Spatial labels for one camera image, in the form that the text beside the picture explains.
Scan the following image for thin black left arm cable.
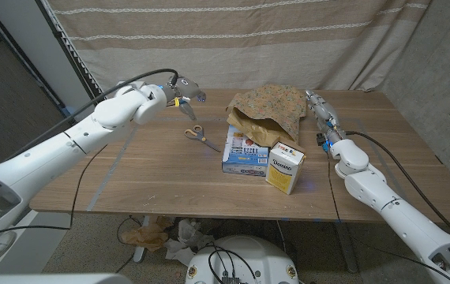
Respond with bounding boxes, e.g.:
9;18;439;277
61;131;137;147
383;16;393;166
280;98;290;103
0;144;108;241

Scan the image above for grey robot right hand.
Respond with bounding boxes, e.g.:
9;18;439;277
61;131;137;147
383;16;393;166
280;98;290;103
305;89;347;145

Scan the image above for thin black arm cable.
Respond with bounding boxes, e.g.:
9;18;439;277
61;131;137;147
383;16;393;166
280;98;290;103
0;144;108;241
325;151;450;281

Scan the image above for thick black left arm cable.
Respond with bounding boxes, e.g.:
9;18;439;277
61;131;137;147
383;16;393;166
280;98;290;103
6;68;180;161

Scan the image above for crumpled white paper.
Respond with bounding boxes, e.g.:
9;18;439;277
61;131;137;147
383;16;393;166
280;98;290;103
164;219;215;267

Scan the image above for grey metal table leg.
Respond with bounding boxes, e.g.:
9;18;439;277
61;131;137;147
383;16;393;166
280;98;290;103
333;221;359;274

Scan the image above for white metal table leg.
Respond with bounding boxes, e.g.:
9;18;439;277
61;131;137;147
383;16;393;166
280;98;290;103
133;215;151;263

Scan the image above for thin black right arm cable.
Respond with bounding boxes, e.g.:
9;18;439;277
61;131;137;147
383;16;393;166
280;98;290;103
325;151;450;281

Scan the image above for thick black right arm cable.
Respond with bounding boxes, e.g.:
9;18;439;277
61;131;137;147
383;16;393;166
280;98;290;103
344;130;450;242

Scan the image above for black torso connector cable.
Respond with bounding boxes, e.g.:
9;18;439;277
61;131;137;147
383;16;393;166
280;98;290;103
205;243;258;284

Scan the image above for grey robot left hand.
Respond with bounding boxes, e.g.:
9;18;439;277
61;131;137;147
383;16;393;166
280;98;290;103
160;76;208;121

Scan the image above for white yellow carton box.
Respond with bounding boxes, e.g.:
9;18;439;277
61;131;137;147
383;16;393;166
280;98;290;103
264;141;306;196

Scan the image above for crumpled brown paper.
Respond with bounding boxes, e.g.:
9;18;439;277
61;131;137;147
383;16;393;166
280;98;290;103
121;215;174;253

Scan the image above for blue white cardboard box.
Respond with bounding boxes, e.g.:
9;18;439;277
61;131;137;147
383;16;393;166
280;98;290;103
221;124;270;178

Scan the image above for beige striped curtain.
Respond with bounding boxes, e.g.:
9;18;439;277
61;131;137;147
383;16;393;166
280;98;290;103
45;0;433;102

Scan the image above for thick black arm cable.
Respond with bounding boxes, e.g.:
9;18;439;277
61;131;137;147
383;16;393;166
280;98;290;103
6;68;180;161
344;130;450;242

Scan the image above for white robot torso base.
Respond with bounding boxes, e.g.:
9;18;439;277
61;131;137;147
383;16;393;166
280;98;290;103
185;235;300;284

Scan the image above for grey yellow handled scissors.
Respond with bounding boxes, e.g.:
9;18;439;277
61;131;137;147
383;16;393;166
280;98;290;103
184;125;223;153

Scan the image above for black slanted frame post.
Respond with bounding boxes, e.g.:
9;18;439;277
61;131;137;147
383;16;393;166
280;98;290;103
35;0;110;115

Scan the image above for grey tape outline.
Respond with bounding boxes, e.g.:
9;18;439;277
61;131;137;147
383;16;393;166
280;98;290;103
86;116;423;224

